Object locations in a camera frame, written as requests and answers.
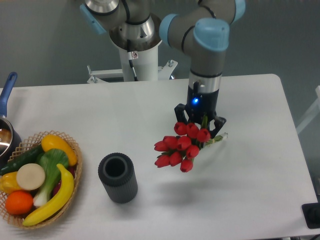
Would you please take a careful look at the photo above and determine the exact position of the yellow squash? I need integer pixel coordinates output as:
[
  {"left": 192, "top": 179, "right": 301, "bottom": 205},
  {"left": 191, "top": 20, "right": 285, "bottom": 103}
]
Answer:
[{"left": 41, "top": 134, "right": 78, "bottom": 166}]

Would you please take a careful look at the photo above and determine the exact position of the red tulip bouquet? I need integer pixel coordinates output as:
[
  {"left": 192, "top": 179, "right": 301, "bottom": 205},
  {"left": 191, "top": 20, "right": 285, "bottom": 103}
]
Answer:
[{"left": 154, "top": 116, "right": 228, "bottom": 173}]

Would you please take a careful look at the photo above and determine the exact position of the blue handled saucepan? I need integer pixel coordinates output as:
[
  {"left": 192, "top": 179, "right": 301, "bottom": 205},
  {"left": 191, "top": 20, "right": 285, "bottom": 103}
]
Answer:
[{"left": 0, "top": 72, "right": 22, "bottom": 168}]

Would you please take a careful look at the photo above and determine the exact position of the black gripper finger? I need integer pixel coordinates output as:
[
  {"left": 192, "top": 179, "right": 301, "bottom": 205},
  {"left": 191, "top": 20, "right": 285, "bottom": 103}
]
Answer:
[
  {"left": 209, "top": 115, "right": 227, "bottom": 138},
  {"left": 174, "top": 103, "right": 187, "bottom": 124}
]

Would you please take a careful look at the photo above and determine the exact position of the black device at table edge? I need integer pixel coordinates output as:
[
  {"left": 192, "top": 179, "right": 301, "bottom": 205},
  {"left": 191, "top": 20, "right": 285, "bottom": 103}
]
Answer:
[{"left": 301, "top": 202, "right": 320, "bottom": 229}]

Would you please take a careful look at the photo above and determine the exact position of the green bok choy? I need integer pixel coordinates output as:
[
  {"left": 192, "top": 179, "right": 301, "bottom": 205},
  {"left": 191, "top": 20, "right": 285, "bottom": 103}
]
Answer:
[{"left": 33, "top": 148, "right": 69, "bottom": 208}]

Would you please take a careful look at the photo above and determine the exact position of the dark grey ribbed vase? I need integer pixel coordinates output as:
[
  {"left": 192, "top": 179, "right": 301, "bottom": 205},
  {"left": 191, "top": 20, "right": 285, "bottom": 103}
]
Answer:
[{"left": 98, "top": 152, "right": 138, "bottom": 204}]

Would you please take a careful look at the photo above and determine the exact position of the black cable on pedestal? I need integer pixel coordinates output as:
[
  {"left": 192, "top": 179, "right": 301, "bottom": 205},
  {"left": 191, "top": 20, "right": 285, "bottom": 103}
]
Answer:
[{"left": 126, "top": 38, "right": 139, "bottom": 82}]

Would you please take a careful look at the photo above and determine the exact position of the orange fruit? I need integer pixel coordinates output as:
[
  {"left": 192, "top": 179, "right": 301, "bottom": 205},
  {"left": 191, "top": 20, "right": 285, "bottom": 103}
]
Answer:
[{"left": 5, "top": 190, "right": 33, "bottom": 215}]

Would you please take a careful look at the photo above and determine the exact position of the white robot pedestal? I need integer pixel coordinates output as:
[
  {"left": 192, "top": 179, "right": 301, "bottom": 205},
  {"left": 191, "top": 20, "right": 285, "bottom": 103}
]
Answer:
[{"left": 87, "top": 46, "right": 178, "bottom": 84}]

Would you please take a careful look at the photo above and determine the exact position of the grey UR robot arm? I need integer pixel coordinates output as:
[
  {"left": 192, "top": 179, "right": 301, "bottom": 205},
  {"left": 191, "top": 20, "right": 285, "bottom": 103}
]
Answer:
[{"left": 80, "top": 0, "right": 246, "bottom": 138}]

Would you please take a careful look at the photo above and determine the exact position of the red fruit in basket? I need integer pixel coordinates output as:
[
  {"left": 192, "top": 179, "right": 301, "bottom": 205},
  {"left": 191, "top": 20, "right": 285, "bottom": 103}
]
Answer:
[{"left": 51, "top": 166, "right": 75, "bottom": 197}]

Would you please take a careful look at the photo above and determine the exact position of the woven wicker basket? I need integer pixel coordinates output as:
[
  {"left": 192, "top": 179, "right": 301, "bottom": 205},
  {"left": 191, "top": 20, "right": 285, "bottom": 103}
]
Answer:
[{"left": 0, "top": 130, "right": 83, "bottom": 230}]

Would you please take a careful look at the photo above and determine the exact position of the green cucumber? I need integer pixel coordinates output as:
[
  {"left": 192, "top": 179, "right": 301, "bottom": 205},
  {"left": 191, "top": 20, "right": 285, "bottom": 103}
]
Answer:
[{"left": 0, "top": 144, "right": 44, "bottom": 176}]

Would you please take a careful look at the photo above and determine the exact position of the yellow bell pepper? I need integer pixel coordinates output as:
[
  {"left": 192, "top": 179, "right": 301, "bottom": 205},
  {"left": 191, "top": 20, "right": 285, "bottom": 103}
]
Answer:
[{"left": 0, "top": 171, "right": 23, "bottom": 194}]

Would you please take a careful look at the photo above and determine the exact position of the yellow banana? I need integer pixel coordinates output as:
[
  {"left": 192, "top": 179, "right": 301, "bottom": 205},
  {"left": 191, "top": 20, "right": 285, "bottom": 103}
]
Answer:
[{"left": 22, "top": 163, "right": 75, "bottom": 227}]

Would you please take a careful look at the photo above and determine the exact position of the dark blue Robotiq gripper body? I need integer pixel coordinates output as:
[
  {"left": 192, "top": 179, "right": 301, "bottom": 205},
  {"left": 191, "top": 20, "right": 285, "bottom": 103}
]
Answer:
[{"left": 185, "top": 87, "right": 219, "bottom": 124}]

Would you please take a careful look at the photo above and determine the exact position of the white metal frame right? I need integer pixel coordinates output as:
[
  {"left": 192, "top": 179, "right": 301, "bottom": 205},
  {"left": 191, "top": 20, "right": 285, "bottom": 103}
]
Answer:
[{"left": 295, "top": 85, "right": 320, "bottom": 135}]

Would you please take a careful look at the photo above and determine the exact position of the beige round slice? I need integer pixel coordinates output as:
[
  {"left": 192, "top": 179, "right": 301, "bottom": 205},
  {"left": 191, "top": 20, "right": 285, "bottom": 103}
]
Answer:
[{"left": 16, "top": 163, "right": 46, "bottom": 191}]

